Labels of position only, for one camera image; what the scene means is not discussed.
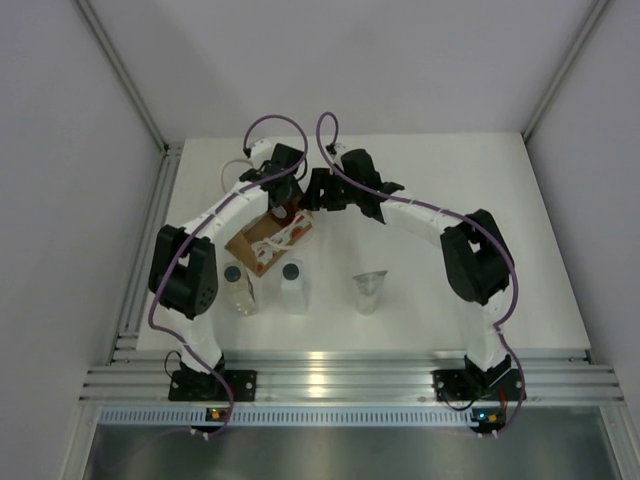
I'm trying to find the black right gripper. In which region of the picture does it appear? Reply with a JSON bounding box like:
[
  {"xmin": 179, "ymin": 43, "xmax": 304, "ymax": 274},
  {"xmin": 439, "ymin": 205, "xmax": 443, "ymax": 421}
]
[{"xmin": 299, "ymin": 169, "xmax": 362, "ymax": 213}]

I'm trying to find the red cap dish soap bottle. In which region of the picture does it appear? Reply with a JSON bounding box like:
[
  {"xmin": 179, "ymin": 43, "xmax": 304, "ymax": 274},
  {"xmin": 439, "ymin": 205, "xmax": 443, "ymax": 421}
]
[{"xmin": 270, "ymin": 203, "xmax": 295, "ymax": 225}]

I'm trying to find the clear bottle dark cap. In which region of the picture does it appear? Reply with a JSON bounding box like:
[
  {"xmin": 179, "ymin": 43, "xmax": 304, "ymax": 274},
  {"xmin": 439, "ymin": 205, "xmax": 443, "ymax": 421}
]
[{"xmin": 223, "ymin": 261, "xmax": 258, "ymax": 316}]

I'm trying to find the white bottle dark cap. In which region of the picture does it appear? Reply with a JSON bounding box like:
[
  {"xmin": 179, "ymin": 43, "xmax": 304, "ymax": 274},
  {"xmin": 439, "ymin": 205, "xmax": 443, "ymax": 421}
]
[{"xmin": 280, "ymin": 259, "xmax": 309, "ymax": 315}]

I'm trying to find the silver refill pouch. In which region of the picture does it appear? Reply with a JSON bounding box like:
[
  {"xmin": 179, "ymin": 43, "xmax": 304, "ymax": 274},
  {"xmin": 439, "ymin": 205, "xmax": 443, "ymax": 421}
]
[{"xmin": 352, "ymin": 270, "xmax": 388, "ymax": 316}]

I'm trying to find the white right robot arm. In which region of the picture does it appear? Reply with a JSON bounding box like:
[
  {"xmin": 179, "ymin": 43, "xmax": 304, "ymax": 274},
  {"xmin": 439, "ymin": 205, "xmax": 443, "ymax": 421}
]
[{"xmin": 301, "ymin": 142, "xmax": 518, "ymax": 397}]

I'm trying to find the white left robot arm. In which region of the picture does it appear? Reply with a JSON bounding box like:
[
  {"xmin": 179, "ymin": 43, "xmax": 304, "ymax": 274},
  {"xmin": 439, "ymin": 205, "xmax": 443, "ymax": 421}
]
[{"xmin": 147, "ymin": 142, "xmax": 308, "ymax": 400}]

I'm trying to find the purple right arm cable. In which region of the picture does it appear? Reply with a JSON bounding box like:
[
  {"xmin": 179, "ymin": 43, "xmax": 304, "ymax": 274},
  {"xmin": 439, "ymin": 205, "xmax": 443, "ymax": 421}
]
[{"xmin": 316, "ymin": 111, "xmax": 527, "ymax": 440}]

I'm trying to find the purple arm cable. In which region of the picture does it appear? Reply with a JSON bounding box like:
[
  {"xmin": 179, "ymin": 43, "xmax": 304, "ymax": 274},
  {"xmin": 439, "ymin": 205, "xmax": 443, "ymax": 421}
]
[
  {"xmin": 148, "ymin": 114, "xmax": 309, "ymax": 441},
  {"xmin": 316, "ymin": 111, "xmax": 527, "ymax": 440}
]

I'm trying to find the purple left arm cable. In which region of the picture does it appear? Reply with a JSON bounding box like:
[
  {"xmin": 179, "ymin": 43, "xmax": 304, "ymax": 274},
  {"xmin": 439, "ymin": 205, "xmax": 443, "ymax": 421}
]
[{"xmin": 148, "ymin": 114, "xmax": 309, "ymax": 441}]

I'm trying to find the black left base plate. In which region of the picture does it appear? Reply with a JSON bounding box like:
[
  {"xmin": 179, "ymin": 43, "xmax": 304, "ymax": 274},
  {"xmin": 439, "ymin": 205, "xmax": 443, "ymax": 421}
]
[{"xmin": 168, "ymin": 369, "xmax": 257, "ymax": 402}]

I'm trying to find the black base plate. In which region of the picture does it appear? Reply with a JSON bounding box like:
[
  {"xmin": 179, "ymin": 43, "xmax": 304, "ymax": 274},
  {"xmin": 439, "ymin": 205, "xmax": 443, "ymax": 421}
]
[
  {"xmin": 168, "ymin": 369, "xmax": 257, "ymax": 402},
  {"xmin": 432, "ymin": 369, "xmax": 522, "ymax": 403}
]

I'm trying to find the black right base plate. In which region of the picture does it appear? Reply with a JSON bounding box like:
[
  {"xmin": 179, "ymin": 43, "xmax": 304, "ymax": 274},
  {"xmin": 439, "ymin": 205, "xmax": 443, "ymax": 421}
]
[{"xmin": 432, "ymin": 369, "xmax": 522, "ymax": 403}]

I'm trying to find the aluminium mounting rail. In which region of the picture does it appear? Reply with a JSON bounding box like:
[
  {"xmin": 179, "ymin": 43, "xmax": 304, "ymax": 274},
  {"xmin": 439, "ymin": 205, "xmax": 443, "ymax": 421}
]
[{"xmin": 80, "ymin": 350, "xmax": 624, "ymax": 406}]

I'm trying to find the white slotted cable duct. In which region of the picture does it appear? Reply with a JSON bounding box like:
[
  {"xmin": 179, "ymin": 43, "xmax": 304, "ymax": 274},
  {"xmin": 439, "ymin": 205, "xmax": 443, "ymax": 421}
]
[{"xmin": 99, "ymin": 406, "xmax": 499, "ymax": 427}]

